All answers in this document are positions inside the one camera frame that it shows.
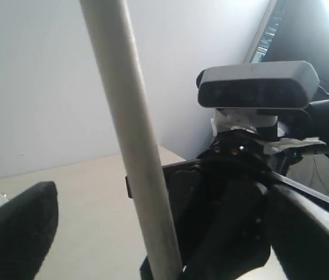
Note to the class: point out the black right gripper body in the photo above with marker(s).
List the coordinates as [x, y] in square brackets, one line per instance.
[207, 217]

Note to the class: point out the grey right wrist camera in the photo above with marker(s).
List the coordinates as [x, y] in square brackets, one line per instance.
[280, 85]

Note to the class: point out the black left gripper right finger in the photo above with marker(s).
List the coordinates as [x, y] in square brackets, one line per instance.
[299, 230]

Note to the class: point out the white drumstick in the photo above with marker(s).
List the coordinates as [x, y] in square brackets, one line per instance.
[112, 38]

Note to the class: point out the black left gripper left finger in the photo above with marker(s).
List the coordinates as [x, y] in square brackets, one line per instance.
[28, 225]

